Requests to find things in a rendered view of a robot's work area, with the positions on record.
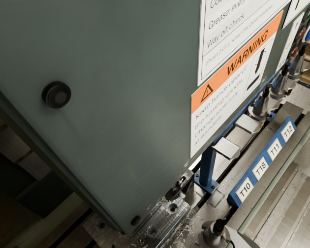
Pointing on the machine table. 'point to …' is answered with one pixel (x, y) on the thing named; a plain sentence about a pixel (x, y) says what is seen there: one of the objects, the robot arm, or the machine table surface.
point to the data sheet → (229, 29)
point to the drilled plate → (172, 221)
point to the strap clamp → (182, 185)
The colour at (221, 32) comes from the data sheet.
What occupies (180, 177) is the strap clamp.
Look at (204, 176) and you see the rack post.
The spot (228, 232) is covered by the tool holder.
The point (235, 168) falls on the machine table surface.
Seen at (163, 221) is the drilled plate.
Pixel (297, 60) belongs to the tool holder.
